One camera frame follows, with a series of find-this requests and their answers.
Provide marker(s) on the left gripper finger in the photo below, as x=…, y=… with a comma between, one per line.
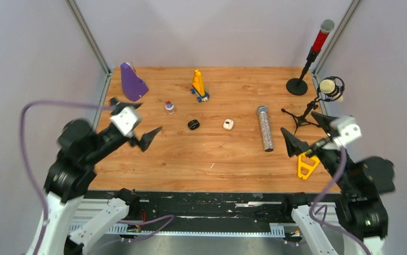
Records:
x=147, y=138
x=119, y=105

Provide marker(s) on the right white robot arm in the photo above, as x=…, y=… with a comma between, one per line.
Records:
x=361, y=214

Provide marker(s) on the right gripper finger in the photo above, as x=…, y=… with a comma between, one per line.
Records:
x=293, y=145
x=324, y=122

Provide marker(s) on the yellow plastic handle tool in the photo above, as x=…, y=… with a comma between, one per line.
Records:
x=306, y=166

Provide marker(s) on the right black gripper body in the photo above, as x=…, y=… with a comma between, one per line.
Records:
x=327, y=156

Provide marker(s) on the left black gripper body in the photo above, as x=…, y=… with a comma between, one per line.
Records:
x=111, y=137

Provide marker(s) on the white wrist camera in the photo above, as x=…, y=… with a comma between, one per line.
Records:
x=345, y=130
x=126, y=121

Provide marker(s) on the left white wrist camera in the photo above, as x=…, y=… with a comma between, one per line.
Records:
x=126, y=121

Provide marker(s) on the white earbud charging case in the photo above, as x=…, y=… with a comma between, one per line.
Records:
x=228, y=124

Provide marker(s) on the purple plastic wedge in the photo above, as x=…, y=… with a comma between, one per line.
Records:
x=133, y=87

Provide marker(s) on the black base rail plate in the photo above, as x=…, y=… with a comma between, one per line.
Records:
x=216, y=212

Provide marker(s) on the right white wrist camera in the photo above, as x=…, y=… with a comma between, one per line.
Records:
x=345, y=130

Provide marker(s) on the red microphone on stand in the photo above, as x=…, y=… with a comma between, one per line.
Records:
x=297, y=86

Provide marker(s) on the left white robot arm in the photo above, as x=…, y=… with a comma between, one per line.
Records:
x=69, y=177

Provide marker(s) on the yellow blue toy car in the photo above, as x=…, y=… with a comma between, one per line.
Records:
x=198, y=87

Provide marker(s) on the beige microphone shock mount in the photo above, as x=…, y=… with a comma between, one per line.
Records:
x=330, y=89

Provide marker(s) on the glitter silver microphone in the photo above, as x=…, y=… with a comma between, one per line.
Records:
x=264, y=123

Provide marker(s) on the black earbud charging case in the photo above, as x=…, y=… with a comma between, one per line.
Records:
x=193, y=124

